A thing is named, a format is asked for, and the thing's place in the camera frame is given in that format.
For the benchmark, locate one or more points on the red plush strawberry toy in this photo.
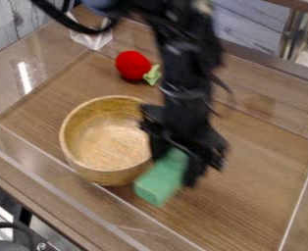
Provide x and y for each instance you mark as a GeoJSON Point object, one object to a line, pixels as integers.
{"type": "Point", "coordinates": [135, 67]}

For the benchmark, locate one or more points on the metal table leg frame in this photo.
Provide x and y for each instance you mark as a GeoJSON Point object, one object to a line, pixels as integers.
{"type": "Point", "coordinates": [295, 36]}

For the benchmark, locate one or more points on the black table clamp bracket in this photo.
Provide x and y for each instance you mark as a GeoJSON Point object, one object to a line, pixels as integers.
{"type": "Point", "coordinates": [27, 236]}

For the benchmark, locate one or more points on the brown wooden bowl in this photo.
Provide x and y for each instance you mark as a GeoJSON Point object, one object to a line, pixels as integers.
{"type": "Point", "coordinates": [104, 146]}

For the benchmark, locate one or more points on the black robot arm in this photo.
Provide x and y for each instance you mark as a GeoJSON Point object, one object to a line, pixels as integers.
{"type": "Point", "coordinates": [182, 24]}

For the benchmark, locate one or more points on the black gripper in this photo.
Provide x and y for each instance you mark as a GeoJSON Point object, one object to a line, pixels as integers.
{"type": "Point", "coordinates": [179, 124]}

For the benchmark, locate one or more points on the green rectangular stick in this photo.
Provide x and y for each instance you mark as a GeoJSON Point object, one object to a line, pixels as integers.
{"type": "Point", "coordinates": [157, 185]}

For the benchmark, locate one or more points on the clear acrylic corner stand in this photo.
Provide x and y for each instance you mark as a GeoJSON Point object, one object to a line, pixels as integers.
{"type": "Point", "coordinates": [91, 41]}

